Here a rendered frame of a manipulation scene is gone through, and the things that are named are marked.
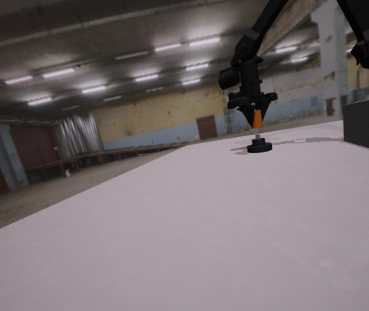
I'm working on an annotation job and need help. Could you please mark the orange knob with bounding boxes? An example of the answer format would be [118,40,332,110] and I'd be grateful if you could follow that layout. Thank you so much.
[251,109,263,129]

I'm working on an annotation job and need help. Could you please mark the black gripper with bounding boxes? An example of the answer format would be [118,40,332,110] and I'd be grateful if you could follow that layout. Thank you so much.
[227,77,278,126]

